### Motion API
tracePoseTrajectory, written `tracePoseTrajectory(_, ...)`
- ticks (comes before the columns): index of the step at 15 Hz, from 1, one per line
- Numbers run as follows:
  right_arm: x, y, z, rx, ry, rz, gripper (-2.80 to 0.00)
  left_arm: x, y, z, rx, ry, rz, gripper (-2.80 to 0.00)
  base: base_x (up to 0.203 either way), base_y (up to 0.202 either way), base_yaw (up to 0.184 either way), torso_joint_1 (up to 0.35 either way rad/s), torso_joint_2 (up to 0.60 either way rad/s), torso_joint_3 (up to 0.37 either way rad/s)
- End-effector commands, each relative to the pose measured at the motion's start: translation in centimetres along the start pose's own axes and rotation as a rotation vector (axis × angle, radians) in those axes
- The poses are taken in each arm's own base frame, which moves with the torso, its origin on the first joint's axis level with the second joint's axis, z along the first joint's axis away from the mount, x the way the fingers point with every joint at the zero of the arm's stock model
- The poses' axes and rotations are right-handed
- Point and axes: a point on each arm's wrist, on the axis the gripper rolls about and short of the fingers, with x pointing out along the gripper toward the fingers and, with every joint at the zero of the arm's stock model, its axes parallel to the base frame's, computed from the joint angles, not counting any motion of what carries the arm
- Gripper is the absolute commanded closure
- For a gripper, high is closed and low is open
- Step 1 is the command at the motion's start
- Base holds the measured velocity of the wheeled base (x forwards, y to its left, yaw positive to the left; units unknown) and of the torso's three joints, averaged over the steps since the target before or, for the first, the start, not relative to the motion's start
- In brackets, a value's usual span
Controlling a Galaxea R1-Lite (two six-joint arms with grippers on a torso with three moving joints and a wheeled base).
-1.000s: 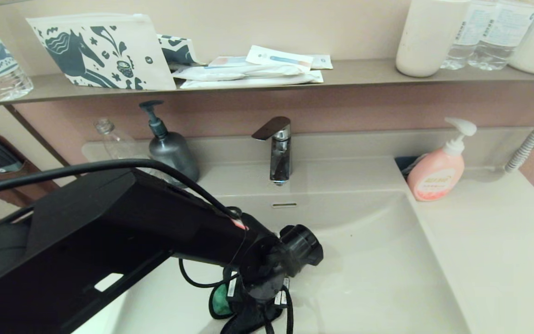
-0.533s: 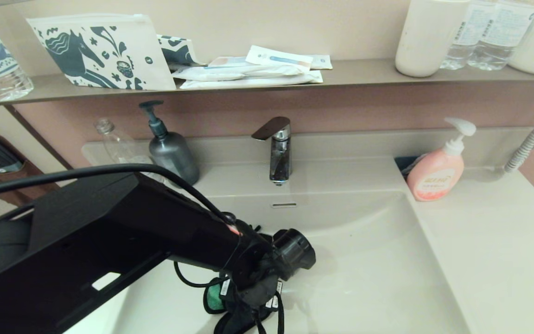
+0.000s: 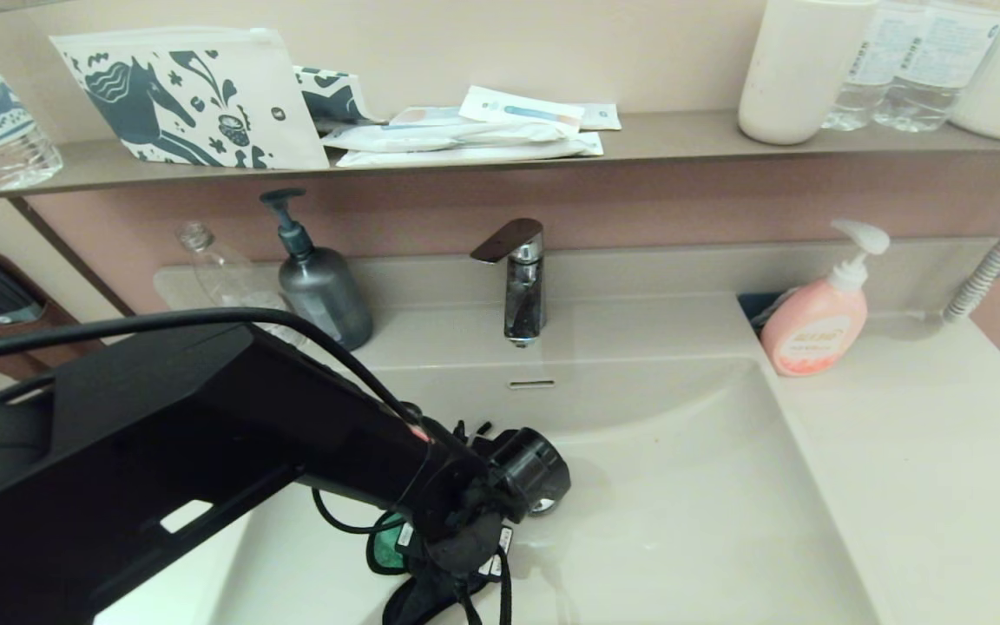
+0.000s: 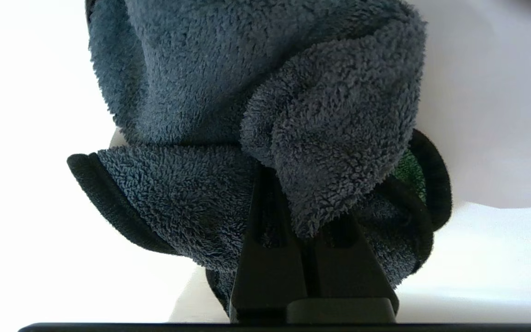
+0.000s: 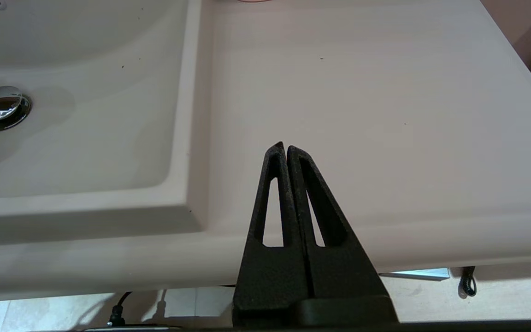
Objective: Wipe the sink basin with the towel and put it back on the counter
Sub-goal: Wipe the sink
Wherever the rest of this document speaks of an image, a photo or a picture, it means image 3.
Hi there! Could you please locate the grey corrugated hose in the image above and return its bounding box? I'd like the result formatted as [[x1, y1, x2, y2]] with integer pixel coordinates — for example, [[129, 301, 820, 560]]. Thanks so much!
[[943, 181, 1000, 325]]

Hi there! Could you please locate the tall white tumbler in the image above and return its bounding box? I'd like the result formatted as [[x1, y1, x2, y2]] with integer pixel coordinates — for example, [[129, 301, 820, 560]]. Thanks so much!
[[738, 0, 882, 146]]

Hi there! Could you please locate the clear water bottle white label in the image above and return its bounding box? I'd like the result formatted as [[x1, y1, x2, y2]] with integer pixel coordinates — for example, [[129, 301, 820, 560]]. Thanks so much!
[[873, 0, 1000, 134], [822, 0, 905, 132]]

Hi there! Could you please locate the brown wall shelf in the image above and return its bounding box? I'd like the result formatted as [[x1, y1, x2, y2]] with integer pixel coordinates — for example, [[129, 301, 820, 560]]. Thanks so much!
[[0, 110, 1000, 203]]

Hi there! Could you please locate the white ceramic sink basin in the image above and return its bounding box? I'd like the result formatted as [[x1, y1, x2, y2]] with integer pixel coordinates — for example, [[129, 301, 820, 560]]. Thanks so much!
[[205, 356, 881, 625]]

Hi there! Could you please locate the peach white packet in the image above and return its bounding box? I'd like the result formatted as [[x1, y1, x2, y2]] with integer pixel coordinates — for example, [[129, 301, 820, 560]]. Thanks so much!
[[389, 105, 470, 128]]

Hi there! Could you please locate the dark grey green cloth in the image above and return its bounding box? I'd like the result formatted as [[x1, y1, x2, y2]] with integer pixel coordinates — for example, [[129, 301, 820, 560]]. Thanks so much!
[[367, 521, 510, 625]]

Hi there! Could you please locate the brown wall holder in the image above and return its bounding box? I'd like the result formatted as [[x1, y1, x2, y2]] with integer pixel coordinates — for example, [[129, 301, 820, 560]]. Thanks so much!
[[0, 252, 136, 383]]

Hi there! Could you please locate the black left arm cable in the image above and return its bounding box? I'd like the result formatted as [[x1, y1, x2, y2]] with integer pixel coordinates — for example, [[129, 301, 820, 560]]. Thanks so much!
[[0, 308, 514, 625]]

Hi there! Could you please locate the clear empty plastic bottle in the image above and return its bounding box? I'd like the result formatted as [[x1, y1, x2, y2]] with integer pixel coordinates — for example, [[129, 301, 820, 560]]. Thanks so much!
[[174, 222, 294, 327]]

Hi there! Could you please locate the chrome sink faucet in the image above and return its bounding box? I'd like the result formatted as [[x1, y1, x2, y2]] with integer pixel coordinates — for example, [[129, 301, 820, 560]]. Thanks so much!
[[469, 217, 546, 348]]

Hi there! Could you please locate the white packet blue stripe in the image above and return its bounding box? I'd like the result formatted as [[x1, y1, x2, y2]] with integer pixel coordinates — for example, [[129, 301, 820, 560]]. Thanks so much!
[[458, 84, 587, 131]]

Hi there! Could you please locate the dark grey pump bottle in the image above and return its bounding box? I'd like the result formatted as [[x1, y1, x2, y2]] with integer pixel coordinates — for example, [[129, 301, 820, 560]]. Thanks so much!
[[260, 189, 374, 351]]

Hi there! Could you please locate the long white packet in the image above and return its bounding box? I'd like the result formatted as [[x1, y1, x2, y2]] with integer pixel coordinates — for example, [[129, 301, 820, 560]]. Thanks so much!
[[336, 133, 605, 168], [320, 121, 580, 155]]

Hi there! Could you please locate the pink soap pump bottle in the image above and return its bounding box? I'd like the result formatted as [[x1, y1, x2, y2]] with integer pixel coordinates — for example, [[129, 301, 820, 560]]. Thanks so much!
[[760, 219, 891, 378]]

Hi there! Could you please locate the white horse print pouch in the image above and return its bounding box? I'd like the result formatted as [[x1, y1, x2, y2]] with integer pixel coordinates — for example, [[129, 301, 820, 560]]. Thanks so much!
[[49, 26, 330, 171]]

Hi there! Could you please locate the small blue print pouch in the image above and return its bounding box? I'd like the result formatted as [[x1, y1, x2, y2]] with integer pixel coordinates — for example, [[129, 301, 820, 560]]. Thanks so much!
[[293, 65, 385, 133]]

